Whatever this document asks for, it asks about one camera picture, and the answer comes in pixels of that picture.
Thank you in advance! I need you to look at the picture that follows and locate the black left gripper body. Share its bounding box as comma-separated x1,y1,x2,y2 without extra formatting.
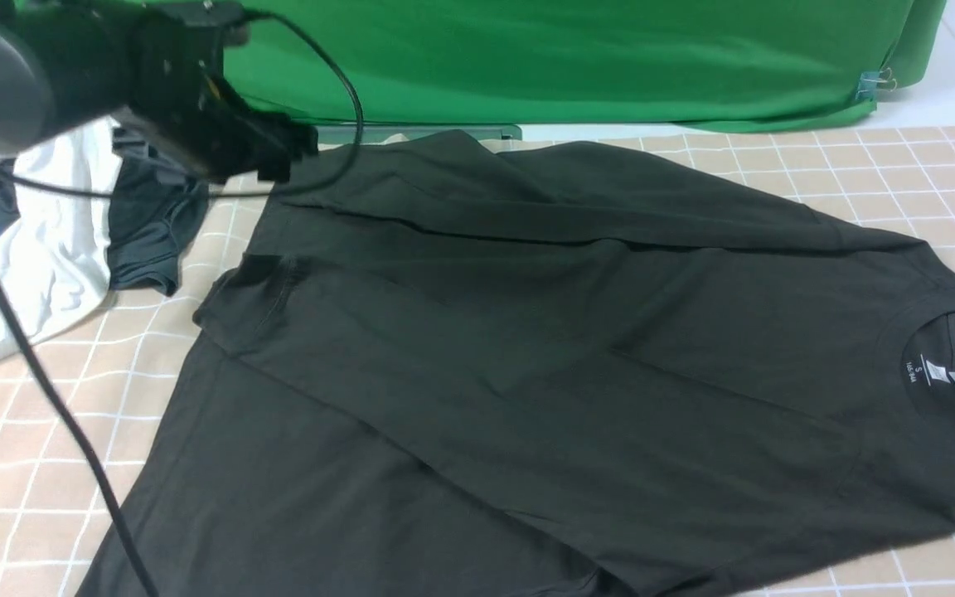
117,2,318,184

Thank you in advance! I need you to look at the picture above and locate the dark gray long-sleeve top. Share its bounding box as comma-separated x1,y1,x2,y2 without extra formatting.
122,132,955,596

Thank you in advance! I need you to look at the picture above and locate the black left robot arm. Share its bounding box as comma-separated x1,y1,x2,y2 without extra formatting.
0,1,318,184

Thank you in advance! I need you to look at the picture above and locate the dark teal crumpled shirt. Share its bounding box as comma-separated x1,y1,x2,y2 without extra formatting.
106,126,210,296

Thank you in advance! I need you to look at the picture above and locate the gray-green bar under backdrop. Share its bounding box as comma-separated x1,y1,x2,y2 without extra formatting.
316,124,524,146

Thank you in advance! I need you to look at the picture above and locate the white crumpled shirt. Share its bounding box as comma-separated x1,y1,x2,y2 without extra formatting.
0,118,123,344

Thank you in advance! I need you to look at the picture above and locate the binder clip on backdrop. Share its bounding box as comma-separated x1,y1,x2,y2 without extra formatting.
854,66,899,103

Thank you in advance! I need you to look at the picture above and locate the green backdrop cloth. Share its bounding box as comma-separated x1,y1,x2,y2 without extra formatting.
245,1,945,133

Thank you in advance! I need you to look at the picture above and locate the beige grid-pattern table mat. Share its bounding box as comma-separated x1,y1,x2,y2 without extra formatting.
0,126,955,596

